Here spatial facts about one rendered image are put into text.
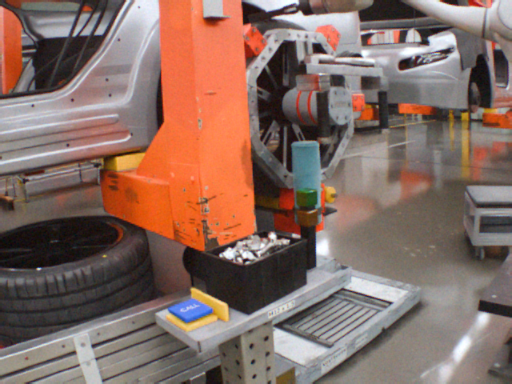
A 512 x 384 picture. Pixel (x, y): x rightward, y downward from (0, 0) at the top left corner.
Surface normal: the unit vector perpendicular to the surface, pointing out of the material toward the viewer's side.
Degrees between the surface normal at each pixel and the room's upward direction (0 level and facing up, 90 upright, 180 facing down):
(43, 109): 90
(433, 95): 105
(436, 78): 91
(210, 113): 90
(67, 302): 90
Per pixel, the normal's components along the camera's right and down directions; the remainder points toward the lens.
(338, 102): 0.67, 0.11
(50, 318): 0.34, 0.18
